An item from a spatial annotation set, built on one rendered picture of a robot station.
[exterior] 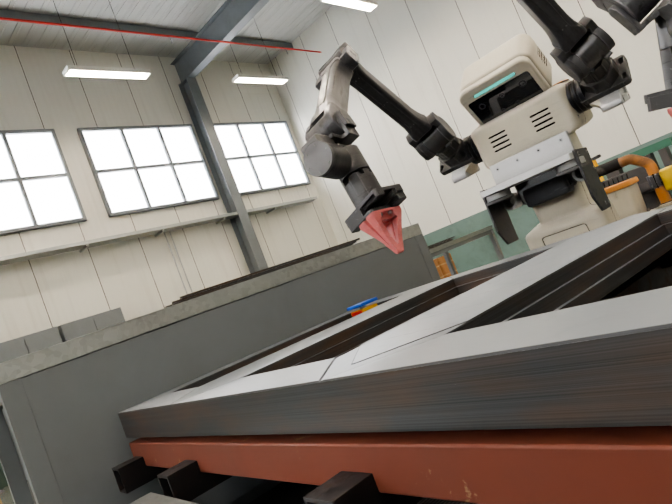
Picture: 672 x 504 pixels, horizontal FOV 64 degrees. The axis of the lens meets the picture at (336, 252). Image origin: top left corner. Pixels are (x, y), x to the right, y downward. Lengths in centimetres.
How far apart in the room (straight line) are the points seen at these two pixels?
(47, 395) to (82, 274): 924
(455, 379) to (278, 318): 109
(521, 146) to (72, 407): 125
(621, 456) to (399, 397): 18
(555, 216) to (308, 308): 72
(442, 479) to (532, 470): 9
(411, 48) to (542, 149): 1129
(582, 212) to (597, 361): 121
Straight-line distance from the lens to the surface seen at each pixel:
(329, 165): 86
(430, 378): 43
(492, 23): 1190
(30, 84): 1180
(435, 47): 1242
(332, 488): 55
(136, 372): 132
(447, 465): 47
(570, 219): 154
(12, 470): 184
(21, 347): 929
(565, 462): 40
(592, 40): 141
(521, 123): 155
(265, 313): 146
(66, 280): 1038
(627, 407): 36
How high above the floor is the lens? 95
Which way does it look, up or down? 3 degrees up
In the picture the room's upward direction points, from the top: 21 degrees counter-clockwise
